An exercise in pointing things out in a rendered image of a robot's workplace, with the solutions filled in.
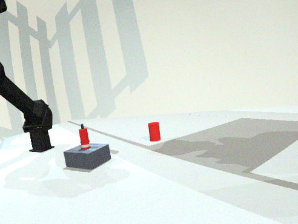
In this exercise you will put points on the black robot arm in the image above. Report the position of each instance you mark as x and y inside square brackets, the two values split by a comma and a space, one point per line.
[36, 113]

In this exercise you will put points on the red marker cap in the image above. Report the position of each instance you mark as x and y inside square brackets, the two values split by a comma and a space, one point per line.
[154, 132]

